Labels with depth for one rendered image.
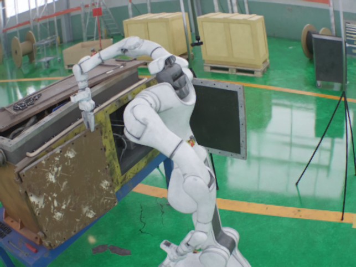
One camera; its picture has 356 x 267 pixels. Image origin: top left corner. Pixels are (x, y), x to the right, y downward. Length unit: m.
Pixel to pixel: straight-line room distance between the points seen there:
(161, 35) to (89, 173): 5.49
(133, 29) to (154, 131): 6.54
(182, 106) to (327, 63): 4.92
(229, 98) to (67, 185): 1.23
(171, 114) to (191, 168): 0.26
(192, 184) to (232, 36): 5.49
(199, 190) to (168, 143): 0.19
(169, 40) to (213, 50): 0.97
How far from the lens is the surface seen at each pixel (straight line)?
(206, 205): 1.35
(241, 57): 6.70
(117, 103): 2.41
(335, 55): 6.13
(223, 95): 2.54
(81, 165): 2.09
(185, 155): 1.27
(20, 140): 1.92
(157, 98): 1.40
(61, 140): 2.05
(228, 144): 2.69
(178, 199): 1.60
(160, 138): 1.28
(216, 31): 6.74
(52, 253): 2.22
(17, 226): 2.45
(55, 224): 2.07
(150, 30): 7.50
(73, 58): 9.22
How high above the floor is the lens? 2.03
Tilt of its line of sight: 25 degrees down
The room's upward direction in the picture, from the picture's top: 8 degrees counter-clockwise
